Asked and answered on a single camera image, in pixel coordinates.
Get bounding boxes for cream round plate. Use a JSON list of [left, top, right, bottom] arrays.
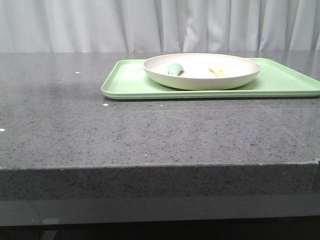
[[143, 53, 262, 91]]

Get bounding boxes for yellow plastic fork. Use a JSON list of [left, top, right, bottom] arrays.
[[208, 64, 226, 78]]

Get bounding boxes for teal green plastic utensil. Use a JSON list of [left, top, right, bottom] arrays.
[[167, 63, 184, 76]]

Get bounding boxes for light green plastic tray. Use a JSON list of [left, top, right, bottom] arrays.
[[101, 58, 320, 100]]

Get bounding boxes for white pleated curtain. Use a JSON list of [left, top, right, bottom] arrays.
[[0, 0, 320, 53]]

